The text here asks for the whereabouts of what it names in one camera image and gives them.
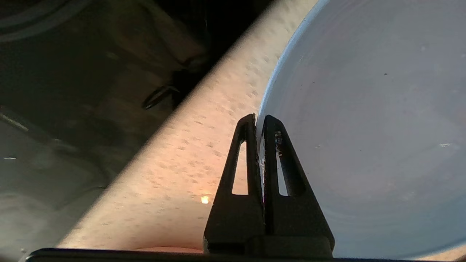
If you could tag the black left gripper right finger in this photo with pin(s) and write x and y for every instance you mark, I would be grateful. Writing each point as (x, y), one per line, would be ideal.
(298, 222)

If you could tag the blue grey plate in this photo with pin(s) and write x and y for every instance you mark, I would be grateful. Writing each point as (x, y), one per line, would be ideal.
(364, 127)

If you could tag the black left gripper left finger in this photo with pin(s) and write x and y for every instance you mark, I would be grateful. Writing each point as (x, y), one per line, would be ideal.
(236, 222)

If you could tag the black induction cooktop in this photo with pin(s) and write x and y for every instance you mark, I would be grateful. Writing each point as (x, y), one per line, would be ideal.
(72, 72)

